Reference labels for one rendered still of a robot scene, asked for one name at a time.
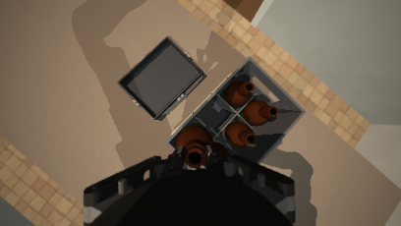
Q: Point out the dark grey crate with dividers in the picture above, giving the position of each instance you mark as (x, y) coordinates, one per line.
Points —
(215, 114)

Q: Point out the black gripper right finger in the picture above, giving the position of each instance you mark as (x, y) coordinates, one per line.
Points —
(276, 187)

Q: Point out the black rectangular tray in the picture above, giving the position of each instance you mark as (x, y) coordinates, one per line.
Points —
(160, 78)

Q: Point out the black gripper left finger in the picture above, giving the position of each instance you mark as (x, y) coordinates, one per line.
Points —
(98, 196)

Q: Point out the brown glass bottle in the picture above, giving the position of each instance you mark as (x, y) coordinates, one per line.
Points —
(238, 134)
(195, 137)
(237, 93)
(220, 148)
(258, 112)

